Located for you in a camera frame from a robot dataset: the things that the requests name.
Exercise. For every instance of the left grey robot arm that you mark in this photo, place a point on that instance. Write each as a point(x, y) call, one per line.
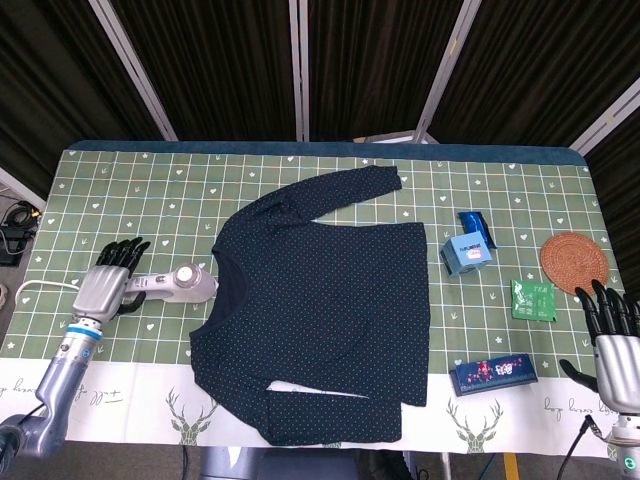
point(60, 380)

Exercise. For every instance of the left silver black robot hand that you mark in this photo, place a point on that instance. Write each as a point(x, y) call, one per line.
point(100, 290)

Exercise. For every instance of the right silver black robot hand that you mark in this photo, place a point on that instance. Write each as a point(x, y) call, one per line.
point(620, 365)

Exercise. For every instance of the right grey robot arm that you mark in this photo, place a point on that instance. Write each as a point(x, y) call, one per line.
point(627, 445)

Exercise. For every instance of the dark blue printed box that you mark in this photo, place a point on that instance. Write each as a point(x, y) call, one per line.
point(492, 374)

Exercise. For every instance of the white partition post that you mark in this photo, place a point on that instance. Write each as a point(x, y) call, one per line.
point(607, 120)
point(132, 70)
point(447, 65)
point(299, 70)

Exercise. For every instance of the round woven rattan coaster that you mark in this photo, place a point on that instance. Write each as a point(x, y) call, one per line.
point(575, 262)

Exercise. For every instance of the blue foil packet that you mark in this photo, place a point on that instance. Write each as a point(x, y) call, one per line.
point(474, 222)

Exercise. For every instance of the light blue cardboard box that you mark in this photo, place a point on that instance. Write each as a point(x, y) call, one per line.
point(467, 255)

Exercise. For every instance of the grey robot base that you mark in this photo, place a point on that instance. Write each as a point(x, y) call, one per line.
point(280, 465)

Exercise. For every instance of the black equipment on floor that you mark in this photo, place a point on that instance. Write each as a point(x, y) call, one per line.
point(17, 230)

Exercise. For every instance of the white handheld steamer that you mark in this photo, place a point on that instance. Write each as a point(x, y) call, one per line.
point(192, 285)

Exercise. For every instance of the green grid cutting mat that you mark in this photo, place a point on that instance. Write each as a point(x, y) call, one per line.
point(150, 200)

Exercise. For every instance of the green tea sachet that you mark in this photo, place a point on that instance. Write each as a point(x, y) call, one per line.
point(532, 301)

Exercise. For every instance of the navy dotted long-sleeve shirt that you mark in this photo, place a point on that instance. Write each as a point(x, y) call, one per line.
point(320, 300)

